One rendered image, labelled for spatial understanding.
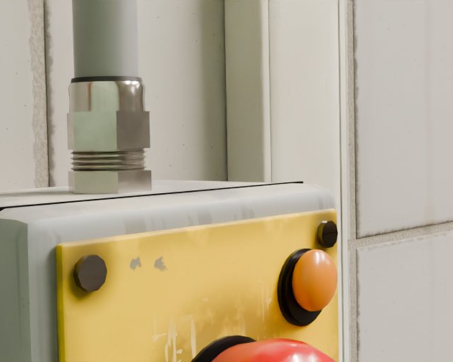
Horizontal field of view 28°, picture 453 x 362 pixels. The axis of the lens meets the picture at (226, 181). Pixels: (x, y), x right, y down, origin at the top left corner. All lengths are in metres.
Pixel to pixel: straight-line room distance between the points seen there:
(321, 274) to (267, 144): 0.09
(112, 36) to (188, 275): 0.06
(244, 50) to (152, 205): 0.12
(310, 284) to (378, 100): 0.18
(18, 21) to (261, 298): 0.10
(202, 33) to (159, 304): 0.13
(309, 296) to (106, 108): 0.07
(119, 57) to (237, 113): 0.09
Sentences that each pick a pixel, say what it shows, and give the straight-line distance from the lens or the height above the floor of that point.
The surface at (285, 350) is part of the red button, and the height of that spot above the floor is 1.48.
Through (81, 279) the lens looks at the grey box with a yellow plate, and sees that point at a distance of 0.17.
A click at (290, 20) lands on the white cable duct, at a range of 0.31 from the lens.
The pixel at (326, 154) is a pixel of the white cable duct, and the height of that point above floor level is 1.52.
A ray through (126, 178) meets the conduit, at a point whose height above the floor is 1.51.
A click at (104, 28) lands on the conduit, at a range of 0.22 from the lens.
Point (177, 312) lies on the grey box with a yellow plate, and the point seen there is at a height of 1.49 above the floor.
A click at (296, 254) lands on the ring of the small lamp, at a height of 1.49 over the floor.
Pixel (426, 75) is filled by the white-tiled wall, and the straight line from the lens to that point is 0.42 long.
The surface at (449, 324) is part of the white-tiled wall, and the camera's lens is 0.44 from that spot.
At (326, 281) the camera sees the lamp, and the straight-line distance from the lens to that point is 0.22.
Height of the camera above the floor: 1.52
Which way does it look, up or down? 3 degrees down
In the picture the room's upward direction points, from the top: 1 degrees counter-clockwise
